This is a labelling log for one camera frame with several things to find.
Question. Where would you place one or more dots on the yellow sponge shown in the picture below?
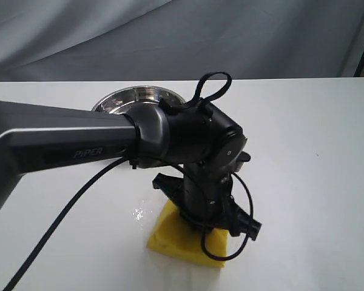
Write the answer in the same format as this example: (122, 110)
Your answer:
(172, 236)

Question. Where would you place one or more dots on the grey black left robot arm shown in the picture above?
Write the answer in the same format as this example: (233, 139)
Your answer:
(197, 135)

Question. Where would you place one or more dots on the grey fabric backdrop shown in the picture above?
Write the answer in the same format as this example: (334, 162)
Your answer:
(177, 40)

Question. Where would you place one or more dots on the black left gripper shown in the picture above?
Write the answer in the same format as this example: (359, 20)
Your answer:
(205, 197)

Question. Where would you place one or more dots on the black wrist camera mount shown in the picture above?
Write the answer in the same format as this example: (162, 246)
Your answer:
(242, 158)

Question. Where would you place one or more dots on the round stainless steel dish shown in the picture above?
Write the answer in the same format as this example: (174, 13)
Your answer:
(120, 101)

